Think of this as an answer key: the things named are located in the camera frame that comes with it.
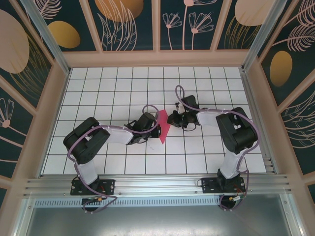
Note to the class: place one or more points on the pink square paper sheet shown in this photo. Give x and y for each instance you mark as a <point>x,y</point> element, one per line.
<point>164,130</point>

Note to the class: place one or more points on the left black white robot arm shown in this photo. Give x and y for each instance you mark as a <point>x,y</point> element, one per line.
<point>83,142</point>

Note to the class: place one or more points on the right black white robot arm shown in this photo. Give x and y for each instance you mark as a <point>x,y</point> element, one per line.
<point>238,132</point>

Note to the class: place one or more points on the grey sheet metal tray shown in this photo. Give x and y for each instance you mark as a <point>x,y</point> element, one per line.
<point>157,221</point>

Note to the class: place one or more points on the small black controller board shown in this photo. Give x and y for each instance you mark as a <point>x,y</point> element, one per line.
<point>89,199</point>

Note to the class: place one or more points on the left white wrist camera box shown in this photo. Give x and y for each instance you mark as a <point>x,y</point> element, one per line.
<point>154,114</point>

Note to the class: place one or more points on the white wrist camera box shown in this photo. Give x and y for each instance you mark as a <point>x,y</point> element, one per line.
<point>180,108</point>
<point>154,114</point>

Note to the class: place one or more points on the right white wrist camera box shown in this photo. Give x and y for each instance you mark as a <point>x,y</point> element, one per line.
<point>180,108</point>

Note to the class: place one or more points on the aluminium side rail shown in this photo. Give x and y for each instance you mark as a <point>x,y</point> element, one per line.
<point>249,98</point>

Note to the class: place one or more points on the long aluminium mounting rail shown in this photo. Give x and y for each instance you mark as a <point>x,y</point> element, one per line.
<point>157,184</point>

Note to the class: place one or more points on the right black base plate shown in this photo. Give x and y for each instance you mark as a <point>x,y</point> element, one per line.
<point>209,185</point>

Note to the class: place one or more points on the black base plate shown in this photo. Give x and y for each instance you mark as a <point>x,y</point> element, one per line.
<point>209,185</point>
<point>109,184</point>

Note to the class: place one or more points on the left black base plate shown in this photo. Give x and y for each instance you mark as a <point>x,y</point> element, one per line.
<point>109,184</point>

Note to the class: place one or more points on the right aluminium frame post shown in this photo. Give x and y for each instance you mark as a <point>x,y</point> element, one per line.
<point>263,37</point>

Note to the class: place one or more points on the aluminium frame post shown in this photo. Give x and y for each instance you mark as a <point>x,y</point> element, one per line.
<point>263,37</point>
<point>49,41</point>

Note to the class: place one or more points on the left aluminium frame post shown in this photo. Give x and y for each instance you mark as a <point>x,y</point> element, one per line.
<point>49,41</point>

